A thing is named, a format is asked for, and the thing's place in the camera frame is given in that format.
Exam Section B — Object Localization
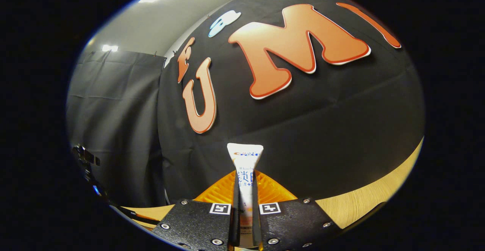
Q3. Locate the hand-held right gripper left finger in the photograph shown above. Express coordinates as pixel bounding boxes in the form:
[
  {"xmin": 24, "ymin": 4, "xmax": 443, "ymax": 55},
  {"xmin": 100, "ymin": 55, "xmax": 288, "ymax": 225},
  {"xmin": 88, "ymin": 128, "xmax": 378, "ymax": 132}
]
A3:
[{"xmin": 152, "ymin": 169, "xmax": 241, "ymax": 251}]

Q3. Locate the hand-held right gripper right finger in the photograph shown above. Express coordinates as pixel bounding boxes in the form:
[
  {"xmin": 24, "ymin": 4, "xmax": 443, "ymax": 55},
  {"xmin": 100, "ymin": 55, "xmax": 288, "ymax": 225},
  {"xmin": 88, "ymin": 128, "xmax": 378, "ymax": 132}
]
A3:
[{"xmin": 252, "ymin": 169, "xmax": 338, "ymax": 251}]

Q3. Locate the white toothpaste tube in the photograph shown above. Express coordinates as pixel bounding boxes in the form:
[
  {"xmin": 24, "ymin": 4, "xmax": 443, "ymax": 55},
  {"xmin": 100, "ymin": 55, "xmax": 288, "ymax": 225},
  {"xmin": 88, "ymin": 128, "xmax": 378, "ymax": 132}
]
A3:
[{"xmin": 227, "ymin": 143, "xmax": 264, "ymax": 244}]

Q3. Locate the dark grey side curtain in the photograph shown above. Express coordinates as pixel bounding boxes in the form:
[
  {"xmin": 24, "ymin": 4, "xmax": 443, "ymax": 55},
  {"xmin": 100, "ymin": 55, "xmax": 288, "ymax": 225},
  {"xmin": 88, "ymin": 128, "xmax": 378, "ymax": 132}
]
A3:
[{"xmin": 66, "ymin": 50, "xmax": 167, "ymax": 208}]

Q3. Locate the black backdrop cloth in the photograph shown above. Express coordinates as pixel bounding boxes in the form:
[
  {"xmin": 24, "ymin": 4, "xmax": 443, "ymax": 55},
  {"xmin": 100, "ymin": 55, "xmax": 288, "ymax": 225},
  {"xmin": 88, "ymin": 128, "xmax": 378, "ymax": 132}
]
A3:
[{"xmin": 157, "ymin": 0, "xmax": 426, "ymax": 207}]

